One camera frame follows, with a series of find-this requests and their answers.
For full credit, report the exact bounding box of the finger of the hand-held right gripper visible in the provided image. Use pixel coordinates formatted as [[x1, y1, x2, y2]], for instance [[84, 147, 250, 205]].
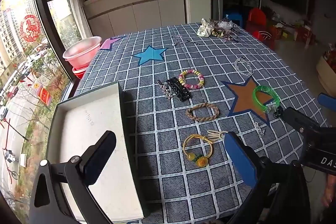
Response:
[[318, 93, 336, 112], [273, 106, 319, 135]]

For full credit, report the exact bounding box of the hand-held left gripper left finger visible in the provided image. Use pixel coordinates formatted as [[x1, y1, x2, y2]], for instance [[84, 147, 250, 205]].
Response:
[[28, 130, 117, 224]]

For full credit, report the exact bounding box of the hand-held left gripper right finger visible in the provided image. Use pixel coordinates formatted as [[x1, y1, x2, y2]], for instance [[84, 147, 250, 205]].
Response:
[[224, 132, 311, 224]]

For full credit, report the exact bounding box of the white shallow box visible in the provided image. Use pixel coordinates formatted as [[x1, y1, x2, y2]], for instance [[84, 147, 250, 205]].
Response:
[[47, 81, 150, 224]]

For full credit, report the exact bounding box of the silver chain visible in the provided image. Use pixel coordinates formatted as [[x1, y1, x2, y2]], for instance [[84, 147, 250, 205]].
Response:
[[253, 122, 266, 138]]

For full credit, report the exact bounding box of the green translucent bracelet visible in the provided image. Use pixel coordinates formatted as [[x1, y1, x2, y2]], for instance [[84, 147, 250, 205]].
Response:
[[252, 85, 281, 114]]

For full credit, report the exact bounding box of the yellow flower hair tie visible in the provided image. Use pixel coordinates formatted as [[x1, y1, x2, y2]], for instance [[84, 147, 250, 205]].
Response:
[[182, 134, 214, 168]]

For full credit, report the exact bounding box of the brown braided hair tie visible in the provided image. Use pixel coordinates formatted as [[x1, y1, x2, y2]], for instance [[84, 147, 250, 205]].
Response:
[[186, 102, 219, 121]]

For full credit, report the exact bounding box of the clear crystal bracelet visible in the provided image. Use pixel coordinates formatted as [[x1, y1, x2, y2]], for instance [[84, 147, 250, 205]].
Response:
[[234, 56, 254, 77]]

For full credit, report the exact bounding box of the black glitter hair clip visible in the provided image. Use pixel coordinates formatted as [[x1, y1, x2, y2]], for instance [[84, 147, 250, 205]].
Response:
[[167, 77, 192, 102]]

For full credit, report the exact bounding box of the colourful bead bracelet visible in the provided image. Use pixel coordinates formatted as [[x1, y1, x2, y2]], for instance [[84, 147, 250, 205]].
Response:
[[178, 69, 205, 90]]

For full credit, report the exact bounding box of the person's right hand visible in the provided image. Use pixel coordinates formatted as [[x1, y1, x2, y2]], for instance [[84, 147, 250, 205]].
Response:
[[322, 177, 336, 209]]

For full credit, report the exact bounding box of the cream round tub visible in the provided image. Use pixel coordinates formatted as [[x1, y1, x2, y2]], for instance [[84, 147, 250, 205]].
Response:
[[316, 49, 336, 96]]

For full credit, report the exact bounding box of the beige hand-shaped hair clip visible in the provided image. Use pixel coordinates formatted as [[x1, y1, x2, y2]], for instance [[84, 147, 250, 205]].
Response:
[[207, 130, 229, 143]]

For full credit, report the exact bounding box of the grey checked star tablecloth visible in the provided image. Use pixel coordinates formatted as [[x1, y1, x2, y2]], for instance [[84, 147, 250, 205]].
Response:
[[75, 22, 328, 224]]

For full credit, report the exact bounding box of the row of colourful boxes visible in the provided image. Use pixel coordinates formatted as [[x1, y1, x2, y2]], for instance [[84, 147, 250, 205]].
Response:
[[273, 19, 315, 45]]

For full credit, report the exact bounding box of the red plastic basin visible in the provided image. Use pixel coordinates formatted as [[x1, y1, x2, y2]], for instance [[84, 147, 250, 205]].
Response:
[[71, 67, 88, 80]]

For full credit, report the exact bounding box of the silver star hair clip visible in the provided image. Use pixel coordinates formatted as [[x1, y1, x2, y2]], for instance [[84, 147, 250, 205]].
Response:
[[157, 80, 174, 100]]

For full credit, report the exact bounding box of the pink plastic basin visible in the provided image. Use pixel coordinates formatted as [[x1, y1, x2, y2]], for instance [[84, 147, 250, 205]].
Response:
[[62, 36, 102, 69]]

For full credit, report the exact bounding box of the red plastic stool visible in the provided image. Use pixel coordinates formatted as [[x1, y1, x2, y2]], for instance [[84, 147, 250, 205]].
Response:
[[245, 7, 276, 48]]

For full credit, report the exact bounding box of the pile of hair accessories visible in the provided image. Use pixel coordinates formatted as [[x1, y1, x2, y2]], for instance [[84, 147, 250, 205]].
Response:
[[213, 17, 238, 42]]

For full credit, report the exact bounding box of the blue plastic stool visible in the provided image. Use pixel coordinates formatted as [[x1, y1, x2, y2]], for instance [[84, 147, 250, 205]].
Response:
[[224, 11, 243, 26]]

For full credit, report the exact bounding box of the white scrunchie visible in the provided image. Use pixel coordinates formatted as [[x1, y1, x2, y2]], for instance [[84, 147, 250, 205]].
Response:
[[197, 18, 218, 38]]

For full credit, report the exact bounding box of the red window decal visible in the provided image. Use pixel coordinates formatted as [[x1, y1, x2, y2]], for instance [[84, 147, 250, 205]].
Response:
[[20, 14, 41, 42]]

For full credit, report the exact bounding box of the white cabinet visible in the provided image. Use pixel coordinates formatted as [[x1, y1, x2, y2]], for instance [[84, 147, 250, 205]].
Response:
[[83, 0, 185, 39]]

